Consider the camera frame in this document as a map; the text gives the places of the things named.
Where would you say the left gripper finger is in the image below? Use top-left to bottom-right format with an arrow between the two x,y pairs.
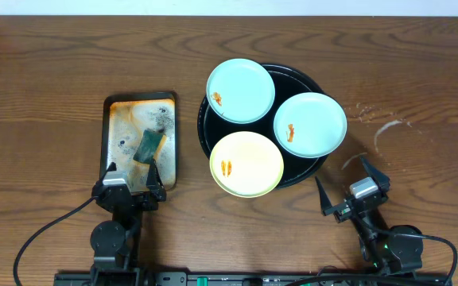
98,162 -> 117,186
146,159 -> 164,191

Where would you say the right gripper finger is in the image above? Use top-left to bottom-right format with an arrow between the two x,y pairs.
359,156 -> 390,187
315,176 -> 333,215

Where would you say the green yellow sponge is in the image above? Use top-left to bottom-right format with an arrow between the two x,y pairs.
133,129 -> 166,164

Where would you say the light blue plate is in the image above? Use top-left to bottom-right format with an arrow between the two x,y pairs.
206,58 -> 276,124
273,92 -> 347,158

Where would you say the yellow plate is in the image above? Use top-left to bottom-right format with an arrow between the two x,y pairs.
209,131 -> 285,198

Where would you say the light blue plate top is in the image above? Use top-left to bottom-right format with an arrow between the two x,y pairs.
206,58 -> 276,124

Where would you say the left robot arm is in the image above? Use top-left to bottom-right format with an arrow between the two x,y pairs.
87,160 -> 167,286

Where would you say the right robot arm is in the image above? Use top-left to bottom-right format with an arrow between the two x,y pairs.
316,157 -> 423,275

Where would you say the black rectangular soapy tray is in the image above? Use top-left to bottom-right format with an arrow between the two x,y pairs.
99,91 -> 177,193

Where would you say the black round tray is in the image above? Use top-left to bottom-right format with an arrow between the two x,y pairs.
197,64 -> 328,188

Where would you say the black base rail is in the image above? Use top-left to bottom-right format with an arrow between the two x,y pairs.
52,272 -> 446,286

